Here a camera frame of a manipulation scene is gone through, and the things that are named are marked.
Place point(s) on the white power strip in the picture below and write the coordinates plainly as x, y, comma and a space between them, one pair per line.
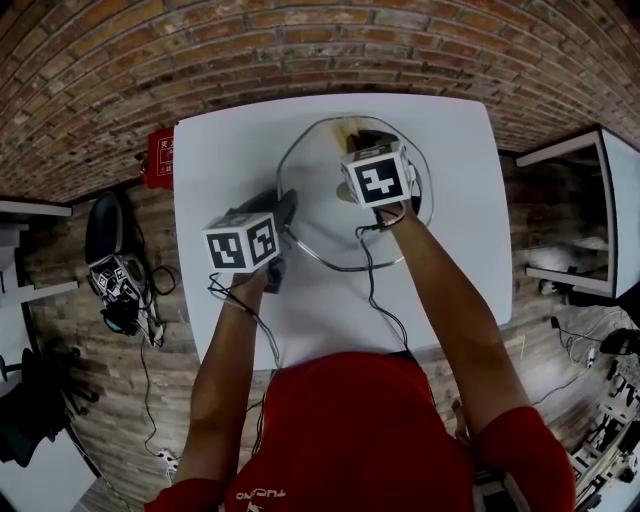
168, 459

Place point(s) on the black office chair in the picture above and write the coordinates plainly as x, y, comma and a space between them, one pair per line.
30, 415

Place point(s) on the white desk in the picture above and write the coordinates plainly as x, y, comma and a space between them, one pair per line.
20, 250

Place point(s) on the yellow scrubbing sponge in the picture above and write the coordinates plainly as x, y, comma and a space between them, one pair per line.
344, 131

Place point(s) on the white equipment rack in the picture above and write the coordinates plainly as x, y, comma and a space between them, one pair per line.
607, 440

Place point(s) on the white side table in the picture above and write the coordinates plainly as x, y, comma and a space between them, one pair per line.
620, 215

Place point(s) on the person's left forearm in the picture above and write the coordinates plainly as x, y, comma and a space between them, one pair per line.
225, 375

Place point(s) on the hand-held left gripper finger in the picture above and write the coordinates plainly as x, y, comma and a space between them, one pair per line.
289, 210

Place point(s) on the person's red shirt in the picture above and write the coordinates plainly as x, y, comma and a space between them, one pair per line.
350, 440

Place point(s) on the glass pot lid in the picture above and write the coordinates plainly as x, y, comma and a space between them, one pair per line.
320, 225

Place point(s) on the black floor device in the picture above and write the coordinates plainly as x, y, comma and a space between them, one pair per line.
620, 342

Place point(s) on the red fire extinguisher box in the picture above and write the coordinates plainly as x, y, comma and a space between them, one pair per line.
161, 159

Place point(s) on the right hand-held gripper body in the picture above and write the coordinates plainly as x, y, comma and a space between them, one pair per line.
377, 180

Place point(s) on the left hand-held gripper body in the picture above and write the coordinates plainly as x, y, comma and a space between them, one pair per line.
240, 242

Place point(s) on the spare gripper device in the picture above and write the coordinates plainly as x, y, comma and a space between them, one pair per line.
115, 277

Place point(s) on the person's right forearm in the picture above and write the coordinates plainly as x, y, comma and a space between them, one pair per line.
450, 310

